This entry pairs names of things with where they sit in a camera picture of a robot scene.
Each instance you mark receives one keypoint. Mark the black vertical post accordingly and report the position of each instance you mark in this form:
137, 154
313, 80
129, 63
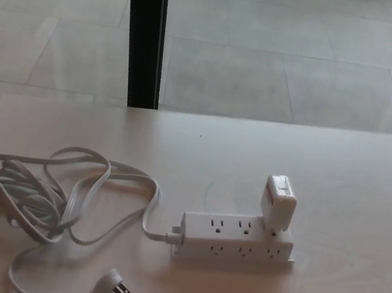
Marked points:
146, 31

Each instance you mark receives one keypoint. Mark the white power strip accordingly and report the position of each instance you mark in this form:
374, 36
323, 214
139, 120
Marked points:
228, 241

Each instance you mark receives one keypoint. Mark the white square charger adapter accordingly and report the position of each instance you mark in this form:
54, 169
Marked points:
279, 203

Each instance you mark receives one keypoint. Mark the white angled wall plug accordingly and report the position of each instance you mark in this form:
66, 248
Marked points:
114, 286

